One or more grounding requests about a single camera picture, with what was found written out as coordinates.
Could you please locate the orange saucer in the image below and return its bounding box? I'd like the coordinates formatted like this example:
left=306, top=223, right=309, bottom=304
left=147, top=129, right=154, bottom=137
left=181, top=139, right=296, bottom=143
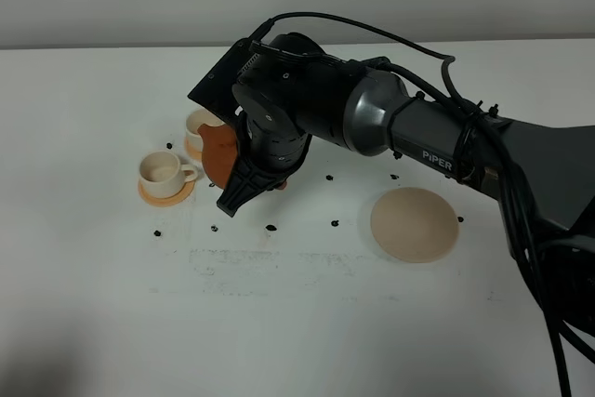
left=138, top=179, right=195, bottom=207
left=184, top=138, right=203, bottom=162

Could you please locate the brown clay teapot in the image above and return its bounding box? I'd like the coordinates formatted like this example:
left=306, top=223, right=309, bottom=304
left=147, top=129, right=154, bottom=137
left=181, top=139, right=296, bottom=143
left=198, top=125, right=238, bottom=189

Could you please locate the beige round teapot coaster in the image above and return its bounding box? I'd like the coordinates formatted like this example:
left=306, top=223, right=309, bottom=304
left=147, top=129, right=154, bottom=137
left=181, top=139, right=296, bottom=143
left=370, top=187, right=459, bottom=263

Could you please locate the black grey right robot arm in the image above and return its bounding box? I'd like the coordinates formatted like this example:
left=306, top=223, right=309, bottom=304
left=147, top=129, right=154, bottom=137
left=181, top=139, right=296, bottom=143
left=192, top=33, right=594, bottom=359

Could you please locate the white teacup rear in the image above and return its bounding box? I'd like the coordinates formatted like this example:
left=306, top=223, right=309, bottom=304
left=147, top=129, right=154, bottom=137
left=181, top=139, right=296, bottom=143
left=185, top=109, right=224, bottom=152

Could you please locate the white teacup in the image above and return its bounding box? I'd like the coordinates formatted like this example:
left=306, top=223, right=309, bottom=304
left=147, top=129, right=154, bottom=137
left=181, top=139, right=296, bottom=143
left=139, top=151, right=199, bottom=199
left=185, top=109, right=224, bottom=152

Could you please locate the white teacup front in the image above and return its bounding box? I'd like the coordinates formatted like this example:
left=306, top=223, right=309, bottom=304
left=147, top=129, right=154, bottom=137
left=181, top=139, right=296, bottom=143
left=139, top=151, right=199, bottom=199

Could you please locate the orange saucer rear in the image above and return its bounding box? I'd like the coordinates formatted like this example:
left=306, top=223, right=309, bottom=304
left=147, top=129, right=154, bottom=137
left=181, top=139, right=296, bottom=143
left=184, top=138, right=203, bottom=162

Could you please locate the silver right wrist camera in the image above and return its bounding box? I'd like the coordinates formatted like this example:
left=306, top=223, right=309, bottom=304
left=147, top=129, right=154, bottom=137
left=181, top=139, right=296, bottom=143
left=188, top=38, right=255, bottom=127

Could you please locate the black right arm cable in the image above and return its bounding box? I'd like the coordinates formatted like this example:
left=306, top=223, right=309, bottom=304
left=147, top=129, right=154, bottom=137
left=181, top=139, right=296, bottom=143
left=248, top=11, right=595, bottom=397

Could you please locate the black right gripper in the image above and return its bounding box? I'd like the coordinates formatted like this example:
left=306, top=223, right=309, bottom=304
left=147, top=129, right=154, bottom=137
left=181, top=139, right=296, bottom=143
left=217, top=106, right=311, bottom=218

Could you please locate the orange saucer front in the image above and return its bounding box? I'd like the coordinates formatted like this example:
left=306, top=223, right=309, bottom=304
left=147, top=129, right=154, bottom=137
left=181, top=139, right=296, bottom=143
left=138, top=179, right=195, bottom=207

